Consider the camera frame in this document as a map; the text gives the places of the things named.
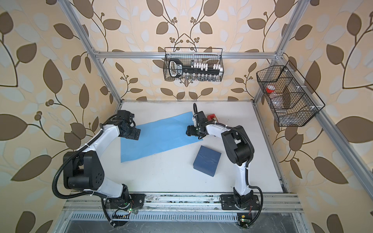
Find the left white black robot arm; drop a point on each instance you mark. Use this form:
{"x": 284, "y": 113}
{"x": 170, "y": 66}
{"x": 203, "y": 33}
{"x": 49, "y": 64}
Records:
{"x": 82, "y": 172}

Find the dark blue gift box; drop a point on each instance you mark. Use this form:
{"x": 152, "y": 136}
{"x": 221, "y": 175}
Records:
{"x": 207, "y": 161}

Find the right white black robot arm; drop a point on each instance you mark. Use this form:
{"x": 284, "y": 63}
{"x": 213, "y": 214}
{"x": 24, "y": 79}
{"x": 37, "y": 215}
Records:
{"x": 238, "y": 148}

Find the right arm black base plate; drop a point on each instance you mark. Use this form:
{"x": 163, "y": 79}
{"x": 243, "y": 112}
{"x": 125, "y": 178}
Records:
{"x": 236, "y": 202}

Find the red capped clear container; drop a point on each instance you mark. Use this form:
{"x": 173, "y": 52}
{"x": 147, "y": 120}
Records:
{"x": 270, "y": 89}

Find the light blue wrapping paper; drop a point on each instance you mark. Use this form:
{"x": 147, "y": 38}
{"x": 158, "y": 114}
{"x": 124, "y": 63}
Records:
{"x": 158, "y": 136}

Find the aluminium front rail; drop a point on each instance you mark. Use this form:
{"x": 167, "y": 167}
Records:
{"x": 215, "y": 202}

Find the black wire basket right wall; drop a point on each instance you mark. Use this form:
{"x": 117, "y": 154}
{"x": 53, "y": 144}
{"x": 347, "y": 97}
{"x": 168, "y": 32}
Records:
{"x": 294, "y": 102}

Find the black wire basket wall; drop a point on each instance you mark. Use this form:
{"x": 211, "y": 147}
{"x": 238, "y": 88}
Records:
{"x": 205, "y": 55}
{"x": 294, "y": 102}

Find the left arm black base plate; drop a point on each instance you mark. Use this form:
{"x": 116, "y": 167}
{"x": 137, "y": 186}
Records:
{"x": 135, "y": 201}

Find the black wire basket back wall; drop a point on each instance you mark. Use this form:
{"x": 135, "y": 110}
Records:
{"x": 205, "y": 55}

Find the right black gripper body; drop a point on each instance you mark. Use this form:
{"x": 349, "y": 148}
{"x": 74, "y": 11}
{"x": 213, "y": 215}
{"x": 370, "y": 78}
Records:
{"x": 197, "y": 131}

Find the black socket wrench set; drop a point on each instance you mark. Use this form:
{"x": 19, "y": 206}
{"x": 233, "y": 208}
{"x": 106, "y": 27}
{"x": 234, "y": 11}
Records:
{"x": 193, "y": 70}

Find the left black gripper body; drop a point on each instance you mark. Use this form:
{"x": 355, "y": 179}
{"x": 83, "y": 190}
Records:
{"x": 126, "y": 135}

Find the red tape dispenser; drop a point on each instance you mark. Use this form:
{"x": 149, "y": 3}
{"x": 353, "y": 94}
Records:
{"x": 212, "y": 117}

